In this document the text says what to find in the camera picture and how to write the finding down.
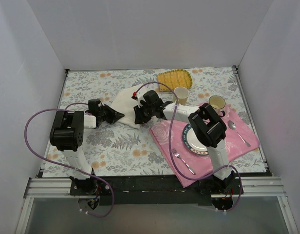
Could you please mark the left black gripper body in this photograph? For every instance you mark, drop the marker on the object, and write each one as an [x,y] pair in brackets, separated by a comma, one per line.
[110,114]

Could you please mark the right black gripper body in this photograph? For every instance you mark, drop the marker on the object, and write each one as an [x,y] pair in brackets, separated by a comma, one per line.
[140,115]

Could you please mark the white cloth napkin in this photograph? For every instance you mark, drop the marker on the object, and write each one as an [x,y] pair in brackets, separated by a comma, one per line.
[123,103]

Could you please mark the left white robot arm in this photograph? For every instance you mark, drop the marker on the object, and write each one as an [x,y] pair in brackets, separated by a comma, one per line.
[67,135]

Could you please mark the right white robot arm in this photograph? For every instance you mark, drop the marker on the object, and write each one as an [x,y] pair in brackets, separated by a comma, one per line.
[207,125]

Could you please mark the yellow-green mug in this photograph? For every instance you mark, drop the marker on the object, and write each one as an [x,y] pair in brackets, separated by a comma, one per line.
[182,94]

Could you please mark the yellow woven bamboo tray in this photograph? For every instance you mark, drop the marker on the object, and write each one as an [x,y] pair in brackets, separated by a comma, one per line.
[176,78]

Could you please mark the white plate blue rim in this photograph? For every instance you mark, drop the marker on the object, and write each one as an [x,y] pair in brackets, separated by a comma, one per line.
[192,143]

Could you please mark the silver fork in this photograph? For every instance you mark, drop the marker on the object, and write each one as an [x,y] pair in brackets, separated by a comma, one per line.
[176,154]

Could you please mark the pink rose placemat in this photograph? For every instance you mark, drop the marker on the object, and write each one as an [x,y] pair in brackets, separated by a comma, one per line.
[202,164]

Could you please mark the cream enamel mug dark rim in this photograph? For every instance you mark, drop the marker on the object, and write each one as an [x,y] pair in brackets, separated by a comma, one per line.
[218,104]

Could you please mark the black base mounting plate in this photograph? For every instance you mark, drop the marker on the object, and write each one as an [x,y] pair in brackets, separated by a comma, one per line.
[158,189]

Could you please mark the silver spoon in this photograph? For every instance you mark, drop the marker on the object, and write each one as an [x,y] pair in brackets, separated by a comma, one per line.
[232,126]

